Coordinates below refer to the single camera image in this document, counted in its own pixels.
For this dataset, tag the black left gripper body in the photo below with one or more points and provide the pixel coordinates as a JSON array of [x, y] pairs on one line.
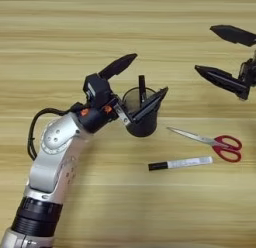
[[96, 118]]

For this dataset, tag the black mesh pen cup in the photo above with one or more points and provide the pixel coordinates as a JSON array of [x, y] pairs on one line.
[[143, 128]]

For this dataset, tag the white marker with black cap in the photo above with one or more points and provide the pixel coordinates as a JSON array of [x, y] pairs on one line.
[[186, 163]]

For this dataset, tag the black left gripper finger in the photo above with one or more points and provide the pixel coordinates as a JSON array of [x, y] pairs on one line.
[[116, 67], [146, 107]]

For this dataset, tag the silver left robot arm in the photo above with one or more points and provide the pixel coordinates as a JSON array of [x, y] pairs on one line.
[[53, 158]]

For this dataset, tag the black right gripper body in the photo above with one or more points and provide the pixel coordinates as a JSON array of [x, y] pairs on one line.
[[250, 72]]

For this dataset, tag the black marker pen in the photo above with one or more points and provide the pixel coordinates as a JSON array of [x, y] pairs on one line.
[[142, 88]]

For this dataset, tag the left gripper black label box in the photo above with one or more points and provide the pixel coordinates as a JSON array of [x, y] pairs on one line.
[[96, 90]]

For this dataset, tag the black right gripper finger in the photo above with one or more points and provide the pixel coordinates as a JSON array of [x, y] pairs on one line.
[[223, 78], [236, 35]]

